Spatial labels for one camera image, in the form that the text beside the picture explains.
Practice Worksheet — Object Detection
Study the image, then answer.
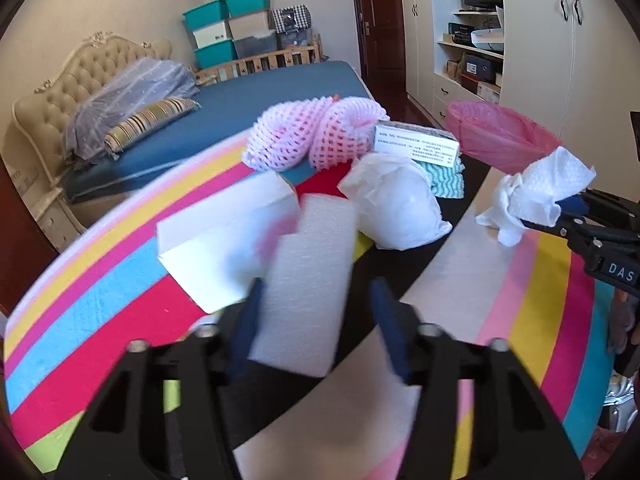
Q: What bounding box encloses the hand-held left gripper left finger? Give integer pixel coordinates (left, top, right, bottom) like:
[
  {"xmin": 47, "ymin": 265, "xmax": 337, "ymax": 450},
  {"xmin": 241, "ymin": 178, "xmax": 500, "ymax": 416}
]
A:
[{"xmin": 55, "ymin": 277, "xmax": 266, "ymax": 480}]

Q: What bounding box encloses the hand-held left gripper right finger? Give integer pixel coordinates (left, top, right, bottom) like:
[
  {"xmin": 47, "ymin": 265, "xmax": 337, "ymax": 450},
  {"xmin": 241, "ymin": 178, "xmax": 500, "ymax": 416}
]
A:
[{"xmin": 367, "ymin": 279, "xmax": 586, "ymax": 480}]

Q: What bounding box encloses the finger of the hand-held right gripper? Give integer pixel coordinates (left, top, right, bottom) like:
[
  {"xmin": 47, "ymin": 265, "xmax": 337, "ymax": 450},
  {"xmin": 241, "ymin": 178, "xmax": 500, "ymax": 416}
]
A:
[
  {"xmin": 520, "ymin": 212, "xmax": 601, "ymax": 261},
  {"xmin": 552, "ymin": 189, "xmax": 640, "ymax": 223}
]

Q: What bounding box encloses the white paper towel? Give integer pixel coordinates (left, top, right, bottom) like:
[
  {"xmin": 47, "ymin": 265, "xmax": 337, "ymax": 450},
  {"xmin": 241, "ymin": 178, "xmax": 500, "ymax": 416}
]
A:
[{"xmin": 475, "ymin": 146, "xmax": 597, "ymax": 247}]

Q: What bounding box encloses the white foam slab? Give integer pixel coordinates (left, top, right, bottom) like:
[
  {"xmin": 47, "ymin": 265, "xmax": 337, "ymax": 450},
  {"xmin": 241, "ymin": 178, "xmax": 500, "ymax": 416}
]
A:
[{"xmin": 248, "ymin": 193, "xmax": 359, "ymax": 379}]

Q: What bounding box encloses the trash bin with pink bag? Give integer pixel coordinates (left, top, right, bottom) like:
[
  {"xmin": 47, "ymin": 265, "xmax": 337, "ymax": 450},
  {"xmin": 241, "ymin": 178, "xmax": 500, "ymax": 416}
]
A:
[{"xmin": 445, "ymin": 100, "xmax": 564, "ymax": 174}]

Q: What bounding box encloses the pink foam fruit net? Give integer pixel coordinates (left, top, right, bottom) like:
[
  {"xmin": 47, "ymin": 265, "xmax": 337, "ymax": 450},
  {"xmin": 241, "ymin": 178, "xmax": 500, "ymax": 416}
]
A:
[
  {"xmin": 242, "ymin": 102, "xmax": 327, "ymax": 172},
  {"xmin": 309, "ymin": 96, "xmax": 387, "ymax": 170}
]

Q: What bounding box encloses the person's right hand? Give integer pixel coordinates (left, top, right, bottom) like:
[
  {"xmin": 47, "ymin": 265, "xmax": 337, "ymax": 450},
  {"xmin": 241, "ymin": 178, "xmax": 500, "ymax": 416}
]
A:
[{"xmin": 605, "ymin": 290, "xmax": 640, "ymax": 361}]

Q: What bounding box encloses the white cardboard box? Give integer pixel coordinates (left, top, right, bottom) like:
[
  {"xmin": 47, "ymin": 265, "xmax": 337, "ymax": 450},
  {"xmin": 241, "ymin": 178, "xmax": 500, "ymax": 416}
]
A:
[{"xmin": 156, "ymin": 172, "xmax": 302, "ymax": 312}]

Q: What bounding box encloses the green striped cloth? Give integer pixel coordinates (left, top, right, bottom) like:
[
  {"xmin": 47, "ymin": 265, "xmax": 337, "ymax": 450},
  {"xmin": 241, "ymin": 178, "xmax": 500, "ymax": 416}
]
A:
[{"xmin": 417, "ymin": 160, "xmax": 466, "ymax": 199}]

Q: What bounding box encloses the crumpled white plastic bag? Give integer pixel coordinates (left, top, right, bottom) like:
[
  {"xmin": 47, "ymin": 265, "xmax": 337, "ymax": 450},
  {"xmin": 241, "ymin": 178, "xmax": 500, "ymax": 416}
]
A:
[{"xmin": 337, "ymin": 152, "xmax": 454, "ymax": 251}]

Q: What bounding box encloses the shoebox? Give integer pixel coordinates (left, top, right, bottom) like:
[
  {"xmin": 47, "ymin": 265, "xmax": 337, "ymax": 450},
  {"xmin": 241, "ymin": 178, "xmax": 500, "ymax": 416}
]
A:
[{"xmin": 477, "ymin": 80, "xmax": 503, "ymax": 104}]

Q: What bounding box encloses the cream wardrobe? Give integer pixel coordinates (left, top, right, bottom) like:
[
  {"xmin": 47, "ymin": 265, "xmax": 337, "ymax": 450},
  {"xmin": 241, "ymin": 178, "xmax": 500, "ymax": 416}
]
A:
[{"xmin": 397, "ymin": 0, "xmax": 640, "ymax": 173}]

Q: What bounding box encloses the white medicine box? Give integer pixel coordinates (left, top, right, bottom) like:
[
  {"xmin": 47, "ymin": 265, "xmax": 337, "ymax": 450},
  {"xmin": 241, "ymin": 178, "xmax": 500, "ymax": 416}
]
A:
[{"xmin": 374, "ymin": 120, "xmax": 460, "ymax": 169}]

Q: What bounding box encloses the black safe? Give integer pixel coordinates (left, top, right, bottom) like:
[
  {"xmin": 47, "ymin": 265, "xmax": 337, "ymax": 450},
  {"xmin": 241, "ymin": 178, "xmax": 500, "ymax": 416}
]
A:
[{"xmin": 459, "ymin": 52, "xmax": 501, "ymax": 84}]

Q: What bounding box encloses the white flat box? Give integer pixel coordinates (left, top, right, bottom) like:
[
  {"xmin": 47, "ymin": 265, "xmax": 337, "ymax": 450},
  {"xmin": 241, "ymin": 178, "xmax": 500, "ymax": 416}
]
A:
[{"xmin": 470, "ymin": 27, "xmax": 505, "ymax": 51}]

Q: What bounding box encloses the cream nightstand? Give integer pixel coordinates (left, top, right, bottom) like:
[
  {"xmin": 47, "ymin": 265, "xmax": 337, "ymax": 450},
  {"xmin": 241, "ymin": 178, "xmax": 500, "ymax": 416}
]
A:
[{"xmin": 34, "ymin": 187, "xmax": 86, "ymax": 254}]

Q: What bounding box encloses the blue bed mattress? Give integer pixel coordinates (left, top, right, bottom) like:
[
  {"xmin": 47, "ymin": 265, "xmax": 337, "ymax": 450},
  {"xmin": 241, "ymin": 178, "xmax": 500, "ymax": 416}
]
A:
[{"xmin": 62, "ymin": 60, "xmax": 376, "ymax": 206}]

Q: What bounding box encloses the dark wooden door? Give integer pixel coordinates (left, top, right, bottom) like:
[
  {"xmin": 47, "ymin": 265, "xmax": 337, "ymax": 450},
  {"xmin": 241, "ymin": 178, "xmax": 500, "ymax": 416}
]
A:
[{"xmin": 348, "ymin": 0, "xmax": 407, "ymax": 104}]

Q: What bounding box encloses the grey striped pillow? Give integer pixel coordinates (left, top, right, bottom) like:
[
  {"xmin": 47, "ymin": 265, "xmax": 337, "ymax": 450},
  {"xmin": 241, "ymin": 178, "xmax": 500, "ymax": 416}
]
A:
[{"xmin": 65, "ymin": 57, "xmax": 201, "ymax": 163}]

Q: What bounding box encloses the teal storage box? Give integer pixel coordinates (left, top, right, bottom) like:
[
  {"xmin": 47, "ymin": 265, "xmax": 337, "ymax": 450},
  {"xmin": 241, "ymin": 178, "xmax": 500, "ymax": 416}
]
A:
[
  {"xmin": 194, "ymin": 39, "xmax": 239, "ymax": 70},
  {"xmin": 182, "ymin": 1, "xmax": 231, "ymax": 32},
  {"xmin": 225, "ymin": 0, "xmax": 274, "ymax": 19}
]

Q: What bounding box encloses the clear storage box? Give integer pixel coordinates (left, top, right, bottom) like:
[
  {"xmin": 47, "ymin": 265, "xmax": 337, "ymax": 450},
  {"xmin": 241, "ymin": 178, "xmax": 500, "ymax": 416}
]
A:
[{"xmin": 232, "ymin": 30, "xmax": 279, "ymax": 59}]

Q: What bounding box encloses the clear storage basket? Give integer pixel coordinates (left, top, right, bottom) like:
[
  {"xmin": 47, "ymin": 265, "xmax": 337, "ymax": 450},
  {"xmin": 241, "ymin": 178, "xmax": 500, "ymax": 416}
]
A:
[{"xmin": 276, "ymin": 27, "xmax": 316, "ymax": 51}]

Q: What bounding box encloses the white storage box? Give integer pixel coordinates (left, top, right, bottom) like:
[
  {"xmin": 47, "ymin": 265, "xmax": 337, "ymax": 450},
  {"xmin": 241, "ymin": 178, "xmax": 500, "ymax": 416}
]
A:
[{"xmin": 192, "ymin": 21, "xmax": 235, "ymax": 49}]

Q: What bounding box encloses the beige storage box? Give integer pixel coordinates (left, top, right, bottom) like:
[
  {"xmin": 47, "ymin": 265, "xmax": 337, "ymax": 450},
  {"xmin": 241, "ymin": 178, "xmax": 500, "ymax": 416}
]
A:
[{"xmin": 228, "ymin": 10, "xmax": 274, "ymax": 41}]

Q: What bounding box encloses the beige tufted headboard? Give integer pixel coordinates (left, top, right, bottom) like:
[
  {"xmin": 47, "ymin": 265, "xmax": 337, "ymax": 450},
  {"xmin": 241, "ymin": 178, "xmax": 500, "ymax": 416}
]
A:
[{"xmin": 12, "ymin": 32, "xmax": 173, "ymax": 221}]

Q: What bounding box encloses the checkered bag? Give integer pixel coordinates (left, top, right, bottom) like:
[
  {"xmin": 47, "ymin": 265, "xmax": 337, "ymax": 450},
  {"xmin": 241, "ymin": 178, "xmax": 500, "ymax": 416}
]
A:
[{"xmin": 270, "ymin": 6, "xmax": 314, "ymax": 31}]

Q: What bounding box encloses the wooden crib rail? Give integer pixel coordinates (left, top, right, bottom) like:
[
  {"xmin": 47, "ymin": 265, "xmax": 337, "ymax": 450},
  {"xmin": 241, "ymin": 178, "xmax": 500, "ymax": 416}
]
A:
[{"xmin": 192, "ymin": 35, "xmax": 326, "ymax": 86}]

